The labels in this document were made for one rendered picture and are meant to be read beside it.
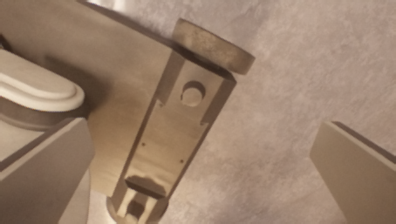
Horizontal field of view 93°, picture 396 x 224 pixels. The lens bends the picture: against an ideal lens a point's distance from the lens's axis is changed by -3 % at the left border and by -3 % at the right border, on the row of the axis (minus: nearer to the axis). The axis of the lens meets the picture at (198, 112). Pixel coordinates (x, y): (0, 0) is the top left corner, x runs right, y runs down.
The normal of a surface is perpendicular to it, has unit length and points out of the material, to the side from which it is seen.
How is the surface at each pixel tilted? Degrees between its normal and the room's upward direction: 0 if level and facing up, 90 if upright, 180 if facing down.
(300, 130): 0
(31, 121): 48
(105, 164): 0
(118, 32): 0
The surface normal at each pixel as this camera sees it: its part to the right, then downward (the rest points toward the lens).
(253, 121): -0.05, 0.36
